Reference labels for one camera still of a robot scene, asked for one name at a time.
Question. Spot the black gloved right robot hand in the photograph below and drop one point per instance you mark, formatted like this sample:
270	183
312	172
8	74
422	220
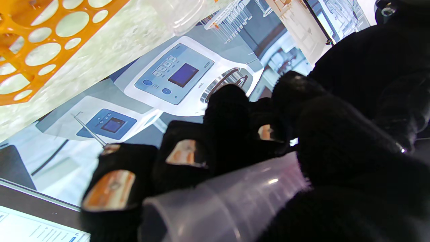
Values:
352	188

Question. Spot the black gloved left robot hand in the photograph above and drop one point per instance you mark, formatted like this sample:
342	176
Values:
386	67

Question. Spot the clear plastic centrifuge tube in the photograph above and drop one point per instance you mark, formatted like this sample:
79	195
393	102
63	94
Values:
228	205
178	13

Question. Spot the orange plastic test tube rack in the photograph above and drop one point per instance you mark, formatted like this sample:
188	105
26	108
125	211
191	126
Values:
13	13

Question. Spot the printed laboratory backdrop poster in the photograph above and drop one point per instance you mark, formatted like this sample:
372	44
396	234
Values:
188	67

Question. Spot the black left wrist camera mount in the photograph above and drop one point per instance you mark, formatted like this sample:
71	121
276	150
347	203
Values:
386	10

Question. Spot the printed side panel on frame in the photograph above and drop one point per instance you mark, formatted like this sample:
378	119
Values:
342	16

